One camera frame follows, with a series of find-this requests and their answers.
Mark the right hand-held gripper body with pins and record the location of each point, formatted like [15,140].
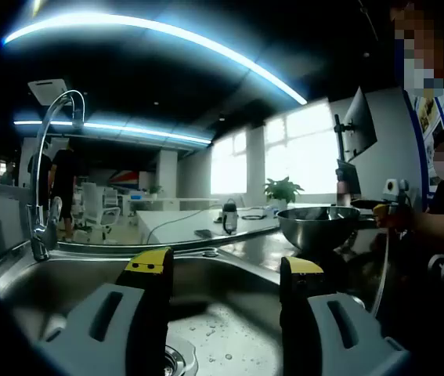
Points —
[395,194]

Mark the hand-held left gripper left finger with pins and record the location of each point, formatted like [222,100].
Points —
[88,333]

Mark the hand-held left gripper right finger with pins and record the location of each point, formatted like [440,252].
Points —
[362,344]

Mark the stainless steel bowl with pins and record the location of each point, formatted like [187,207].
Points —
[315,233]

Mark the stainless steel sink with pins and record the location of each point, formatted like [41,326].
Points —
[225,280]

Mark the metal sink drain strainer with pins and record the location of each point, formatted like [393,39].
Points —
[178,360]

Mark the round sink hole cover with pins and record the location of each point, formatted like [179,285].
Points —
[210,254]

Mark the clear plastic bottle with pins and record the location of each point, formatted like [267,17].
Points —
[343,194]

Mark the small dark monitor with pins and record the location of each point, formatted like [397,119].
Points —
[350,176]

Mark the black tilted monitor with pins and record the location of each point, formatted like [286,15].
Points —
[360,129]

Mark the white blue seat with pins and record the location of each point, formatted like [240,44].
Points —
[442,268]

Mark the large green potted plant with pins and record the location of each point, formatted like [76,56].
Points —
[282,190]

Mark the chrome gooseneck faucet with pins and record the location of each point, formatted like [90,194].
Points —
[39,239]

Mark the white office chair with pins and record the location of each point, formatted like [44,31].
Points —
[92,203]
[110,197]

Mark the white desk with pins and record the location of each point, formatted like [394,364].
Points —
[182,233]

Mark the grey partition panel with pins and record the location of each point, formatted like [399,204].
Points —
[4,219]

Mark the black smartphone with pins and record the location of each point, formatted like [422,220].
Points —
[203,233]

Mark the small green potted plant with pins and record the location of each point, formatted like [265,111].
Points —
[155,190]

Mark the narrow bright window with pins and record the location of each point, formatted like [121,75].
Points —
[227,164]

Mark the short ceiling light strip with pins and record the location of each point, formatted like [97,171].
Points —
[127,129]

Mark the white ceiling air conditioner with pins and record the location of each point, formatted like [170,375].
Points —
[47,92]

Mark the long curved ceiling light strip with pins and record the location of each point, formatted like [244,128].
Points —
[159,25]

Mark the blue bordered wall poster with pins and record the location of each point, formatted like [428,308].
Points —
[427,113]

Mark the red blue wall banner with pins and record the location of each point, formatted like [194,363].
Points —
[127,179]

